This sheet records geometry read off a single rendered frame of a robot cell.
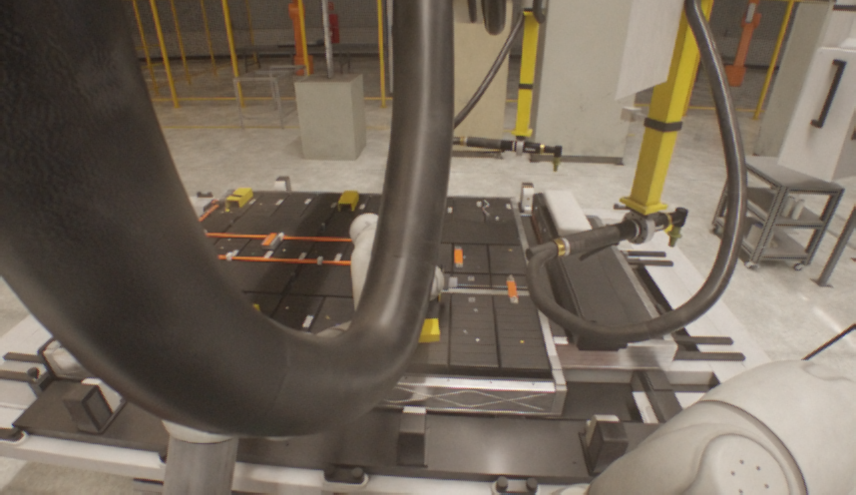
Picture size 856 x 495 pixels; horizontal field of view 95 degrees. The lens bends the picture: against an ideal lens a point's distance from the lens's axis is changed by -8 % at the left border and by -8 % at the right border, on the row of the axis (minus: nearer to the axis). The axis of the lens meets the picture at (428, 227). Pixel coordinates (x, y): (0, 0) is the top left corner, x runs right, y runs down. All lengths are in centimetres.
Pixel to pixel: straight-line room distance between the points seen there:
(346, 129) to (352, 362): 560
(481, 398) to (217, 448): 73
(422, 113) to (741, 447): 35
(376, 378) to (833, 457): 44
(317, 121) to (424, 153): 561
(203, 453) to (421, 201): 60
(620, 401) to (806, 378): 106
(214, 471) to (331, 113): 523
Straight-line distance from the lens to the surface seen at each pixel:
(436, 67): 23
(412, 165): 21
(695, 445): 42
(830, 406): 56
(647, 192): 110
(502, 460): 123
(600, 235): 106
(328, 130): 581
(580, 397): 155
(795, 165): 380
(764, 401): 52
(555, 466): 125
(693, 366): 172
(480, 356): 128
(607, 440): 116
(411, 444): 113
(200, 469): 76
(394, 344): 19
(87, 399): 147
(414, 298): 20
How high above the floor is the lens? 190
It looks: 28 degrees down
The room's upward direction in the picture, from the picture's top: straight up
